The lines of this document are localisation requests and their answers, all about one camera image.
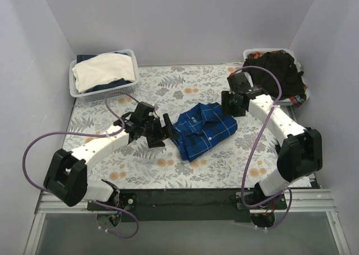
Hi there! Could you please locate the blue plaid long sleeve shirt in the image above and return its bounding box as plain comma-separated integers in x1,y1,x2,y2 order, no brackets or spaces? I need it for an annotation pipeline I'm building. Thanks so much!
172,103,238,162

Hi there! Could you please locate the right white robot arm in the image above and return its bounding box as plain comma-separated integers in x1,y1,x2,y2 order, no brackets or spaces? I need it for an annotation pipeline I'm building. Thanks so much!
221,72,323,209

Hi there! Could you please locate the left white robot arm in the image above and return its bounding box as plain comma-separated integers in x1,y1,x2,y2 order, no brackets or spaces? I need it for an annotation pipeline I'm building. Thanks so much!
43,102,178,210

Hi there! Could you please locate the left white plastic basket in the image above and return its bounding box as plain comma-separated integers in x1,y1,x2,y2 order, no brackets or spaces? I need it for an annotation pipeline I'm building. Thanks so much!
69,49,140,101

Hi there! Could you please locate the floral patterned table mat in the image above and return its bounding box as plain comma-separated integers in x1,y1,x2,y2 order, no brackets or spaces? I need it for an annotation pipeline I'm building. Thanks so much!
63,66,277,189

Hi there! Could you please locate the black crumpled shirt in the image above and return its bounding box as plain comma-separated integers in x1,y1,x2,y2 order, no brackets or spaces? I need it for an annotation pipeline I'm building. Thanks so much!
243,52,305,99

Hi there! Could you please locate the folded black shirt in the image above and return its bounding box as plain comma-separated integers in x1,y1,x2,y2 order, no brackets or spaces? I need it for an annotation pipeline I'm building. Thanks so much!
275,143,281,155

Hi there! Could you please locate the folded white shirt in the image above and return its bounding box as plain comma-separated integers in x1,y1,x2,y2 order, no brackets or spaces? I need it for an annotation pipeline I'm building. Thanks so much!
72,52,136,93

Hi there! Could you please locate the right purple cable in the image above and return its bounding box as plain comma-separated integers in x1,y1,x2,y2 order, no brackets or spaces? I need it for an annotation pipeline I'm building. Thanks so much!
232,66,292,231

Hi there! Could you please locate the purple cable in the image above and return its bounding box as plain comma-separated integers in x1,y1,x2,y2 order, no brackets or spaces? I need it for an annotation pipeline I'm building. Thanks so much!
232,66,292,231
22,91,140,239

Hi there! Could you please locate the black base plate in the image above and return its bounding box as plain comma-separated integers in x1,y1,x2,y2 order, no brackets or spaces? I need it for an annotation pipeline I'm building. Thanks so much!
87,188,288,222

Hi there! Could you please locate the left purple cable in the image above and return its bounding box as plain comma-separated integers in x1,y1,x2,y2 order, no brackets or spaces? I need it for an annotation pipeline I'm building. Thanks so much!
22,91,140,239

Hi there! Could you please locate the aluminium frame rail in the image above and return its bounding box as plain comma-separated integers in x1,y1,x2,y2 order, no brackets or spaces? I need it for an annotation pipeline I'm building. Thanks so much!
35,189,337,214

